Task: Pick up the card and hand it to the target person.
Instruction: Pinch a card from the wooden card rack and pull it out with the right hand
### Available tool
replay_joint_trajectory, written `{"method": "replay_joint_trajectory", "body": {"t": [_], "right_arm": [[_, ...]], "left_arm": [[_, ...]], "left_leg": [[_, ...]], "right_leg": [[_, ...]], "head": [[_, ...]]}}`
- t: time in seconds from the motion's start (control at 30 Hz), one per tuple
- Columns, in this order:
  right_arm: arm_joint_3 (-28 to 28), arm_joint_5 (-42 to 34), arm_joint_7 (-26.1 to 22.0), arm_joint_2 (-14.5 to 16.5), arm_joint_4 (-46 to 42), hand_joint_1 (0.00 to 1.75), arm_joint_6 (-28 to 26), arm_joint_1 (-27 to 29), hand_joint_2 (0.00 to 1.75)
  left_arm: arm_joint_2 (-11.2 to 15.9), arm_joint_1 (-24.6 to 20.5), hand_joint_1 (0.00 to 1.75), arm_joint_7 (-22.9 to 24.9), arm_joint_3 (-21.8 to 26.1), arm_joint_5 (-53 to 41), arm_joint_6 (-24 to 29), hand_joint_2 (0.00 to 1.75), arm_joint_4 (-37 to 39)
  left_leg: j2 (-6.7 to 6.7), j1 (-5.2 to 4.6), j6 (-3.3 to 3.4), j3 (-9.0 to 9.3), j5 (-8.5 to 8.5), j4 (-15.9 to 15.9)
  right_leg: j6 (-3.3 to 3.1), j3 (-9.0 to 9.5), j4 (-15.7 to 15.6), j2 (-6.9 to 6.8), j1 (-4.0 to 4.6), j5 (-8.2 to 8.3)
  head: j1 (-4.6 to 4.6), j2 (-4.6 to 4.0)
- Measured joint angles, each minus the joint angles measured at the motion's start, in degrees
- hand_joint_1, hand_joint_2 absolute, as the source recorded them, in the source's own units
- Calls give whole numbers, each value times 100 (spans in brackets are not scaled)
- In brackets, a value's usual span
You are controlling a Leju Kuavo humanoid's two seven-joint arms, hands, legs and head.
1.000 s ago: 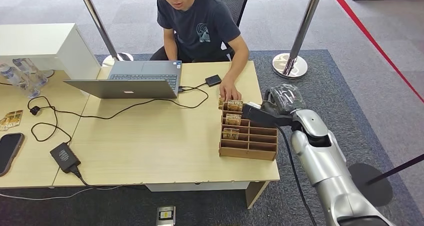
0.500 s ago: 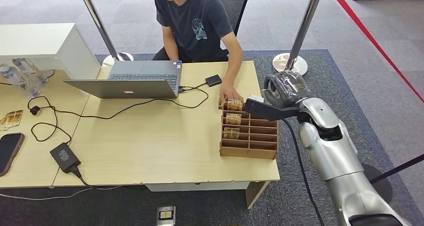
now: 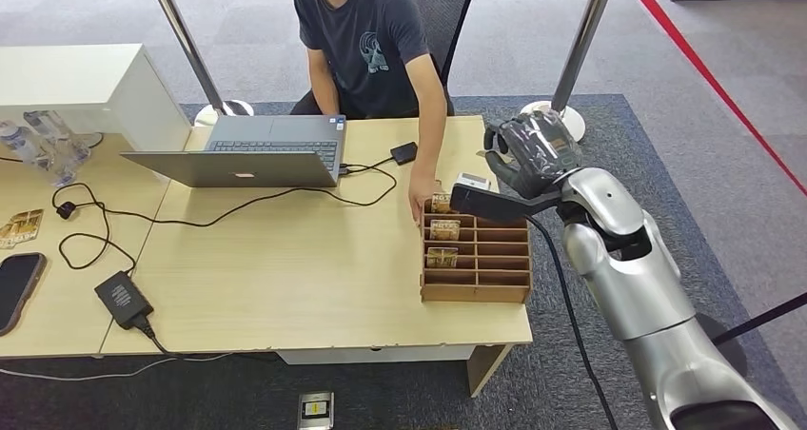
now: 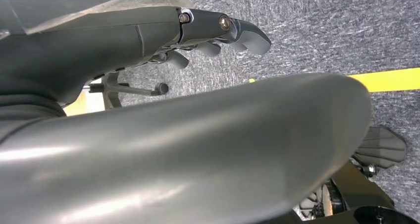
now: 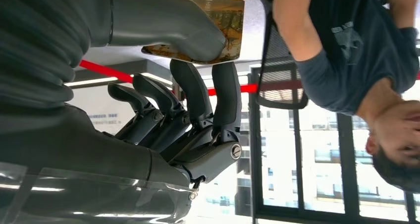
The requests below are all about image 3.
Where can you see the red barrier belt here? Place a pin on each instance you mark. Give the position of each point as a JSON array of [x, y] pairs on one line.
[[706, 74]]

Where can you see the black smartphone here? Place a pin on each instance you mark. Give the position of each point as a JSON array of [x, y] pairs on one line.
[[17, 288]]

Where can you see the light wood desk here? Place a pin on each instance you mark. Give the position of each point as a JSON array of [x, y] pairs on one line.
[[284, 276], [57, 326]]

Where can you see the clear plastic water bottle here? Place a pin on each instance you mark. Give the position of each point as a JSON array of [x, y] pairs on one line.
[[60, 137], [31, 153]]

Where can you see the black power adapter brick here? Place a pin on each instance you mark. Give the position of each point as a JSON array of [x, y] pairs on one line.
[[123, 298]]

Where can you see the person's right forearm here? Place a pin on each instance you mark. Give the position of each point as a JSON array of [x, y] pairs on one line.
[[323, 90]]

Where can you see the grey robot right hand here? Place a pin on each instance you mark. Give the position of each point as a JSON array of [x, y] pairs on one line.
[[542, 150]]

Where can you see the grey open laptop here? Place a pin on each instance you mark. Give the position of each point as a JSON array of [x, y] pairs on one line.
[[252, 169]]

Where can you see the black stanchion post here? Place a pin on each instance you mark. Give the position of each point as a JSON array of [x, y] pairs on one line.
[[756, 320]]

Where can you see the person's left forearm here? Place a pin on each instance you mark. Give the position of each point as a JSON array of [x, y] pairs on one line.
[[432, 124]]

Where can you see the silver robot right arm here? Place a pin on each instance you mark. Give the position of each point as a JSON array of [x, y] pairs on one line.
[[637, 288]]

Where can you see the chrome stanchion post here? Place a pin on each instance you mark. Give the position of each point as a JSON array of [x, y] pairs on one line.
[[583, 42], [189, 49]]

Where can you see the small black external drive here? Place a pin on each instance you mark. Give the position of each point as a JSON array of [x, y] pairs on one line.
[[404, 153]]

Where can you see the grey device with yellow label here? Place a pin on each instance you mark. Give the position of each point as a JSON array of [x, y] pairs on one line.
[[316, 409]]

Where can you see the white cabinet box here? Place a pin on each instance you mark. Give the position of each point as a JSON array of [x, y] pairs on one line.
[[82, 80]]

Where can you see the black and pale wrist camera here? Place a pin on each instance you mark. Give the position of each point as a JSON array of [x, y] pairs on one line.
[[498, 205]]

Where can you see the person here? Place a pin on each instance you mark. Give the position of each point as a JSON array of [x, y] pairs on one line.
[[366, 42]]

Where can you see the black mesh office chair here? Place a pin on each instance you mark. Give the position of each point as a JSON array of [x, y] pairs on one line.
[[444, 11]]

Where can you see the person's left hand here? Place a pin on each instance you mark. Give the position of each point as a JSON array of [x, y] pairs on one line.
[[419, 194]]

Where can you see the wooden card organizer box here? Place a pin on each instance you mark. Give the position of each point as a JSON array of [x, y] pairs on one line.
[[498, 288]]

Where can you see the dark blue floor carpet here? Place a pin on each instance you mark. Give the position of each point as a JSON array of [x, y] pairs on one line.
[[630, 131]]

